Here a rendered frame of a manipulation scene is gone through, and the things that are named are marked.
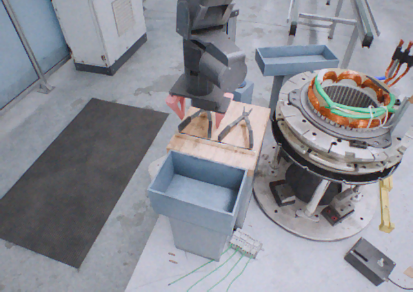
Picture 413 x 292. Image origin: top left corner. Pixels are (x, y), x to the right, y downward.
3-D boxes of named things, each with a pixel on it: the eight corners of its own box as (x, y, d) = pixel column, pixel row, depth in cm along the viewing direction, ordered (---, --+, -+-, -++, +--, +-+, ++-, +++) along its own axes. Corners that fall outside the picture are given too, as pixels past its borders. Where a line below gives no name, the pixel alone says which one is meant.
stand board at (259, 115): (251, 177, 57) (253, 170, 55) (166, 154, 61) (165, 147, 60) (269, 115, 70) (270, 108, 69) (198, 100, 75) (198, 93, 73)
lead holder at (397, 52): (412, 68, 59) (419, 55, 57) (393, 65, 60) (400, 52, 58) (408, 60, 62) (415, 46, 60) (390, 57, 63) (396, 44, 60)
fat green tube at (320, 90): (333, 114, 56) (337, 106, 54) (314, 110, 56) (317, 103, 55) (329, 75, 66) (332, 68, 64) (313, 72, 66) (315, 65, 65)
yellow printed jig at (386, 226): (392, 234, 74) (398, 229, 72) (379, 230, 75) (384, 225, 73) (389, 175, 89) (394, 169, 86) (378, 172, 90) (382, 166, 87)
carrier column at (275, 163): (277, 172, 88) (291, 123, 73) (270, 170, 88) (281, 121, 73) (278, 165, 89) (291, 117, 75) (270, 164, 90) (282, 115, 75)
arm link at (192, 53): (202, 23, 50) (175, 31, 48) (226, 38, 46) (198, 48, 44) (202, 56, 55) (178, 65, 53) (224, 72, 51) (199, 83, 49)
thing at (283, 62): (306, 107, 113) (325, 44, 93) (317, 125, 106) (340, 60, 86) (248, 112, 111) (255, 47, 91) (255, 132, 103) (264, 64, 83)
